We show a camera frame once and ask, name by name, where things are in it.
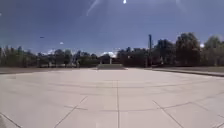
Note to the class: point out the tall dark pole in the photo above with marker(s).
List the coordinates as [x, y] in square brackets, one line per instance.
[150, 43]

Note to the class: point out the row of trees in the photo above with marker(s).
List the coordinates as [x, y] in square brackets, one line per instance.
[186, 50]

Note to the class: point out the pale concrete slab plaza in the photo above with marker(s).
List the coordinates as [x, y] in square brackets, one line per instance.
[133, 96]

